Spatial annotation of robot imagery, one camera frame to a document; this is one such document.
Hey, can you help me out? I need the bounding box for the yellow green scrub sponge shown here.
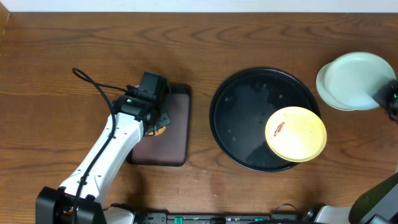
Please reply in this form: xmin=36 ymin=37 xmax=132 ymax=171
xmin=148 ymin=126 xmax=167 ymax=136

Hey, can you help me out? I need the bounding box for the light blue plate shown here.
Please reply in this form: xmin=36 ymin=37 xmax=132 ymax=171
xmin=324 ymin=52 xmax=397 ymax=111
xmin=316 ymin=63 xmax=354 ymax=111

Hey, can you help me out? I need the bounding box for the yellow plate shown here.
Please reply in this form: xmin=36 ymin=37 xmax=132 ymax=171
xmin=265 ymin=106 xmax=327 ymax=162

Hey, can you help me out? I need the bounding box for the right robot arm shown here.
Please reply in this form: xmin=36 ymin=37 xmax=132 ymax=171
xmin=303 ymin=80 xmax=397 ymax=224

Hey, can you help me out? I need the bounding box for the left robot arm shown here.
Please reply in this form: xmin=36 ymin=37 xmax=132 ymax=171
xmin=35 ymin=88 xmax=169 ymax=223

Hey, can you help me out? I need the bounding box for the black rectangular tray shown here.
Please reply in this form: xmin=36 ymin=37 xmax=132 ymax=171
xmin=126 ymin=83 xmax=192 ymax=167

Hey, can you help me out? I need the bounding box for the black round serving tray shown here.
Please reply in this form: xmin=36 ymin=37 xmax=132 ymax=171
xmin=210 ymin=67 xmax=320 ymax=172

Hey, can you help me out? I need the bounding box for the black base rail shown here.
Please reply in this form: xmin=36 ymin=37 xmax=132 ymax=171
xmin=105 ymin=203 xmax=315 ymax=224

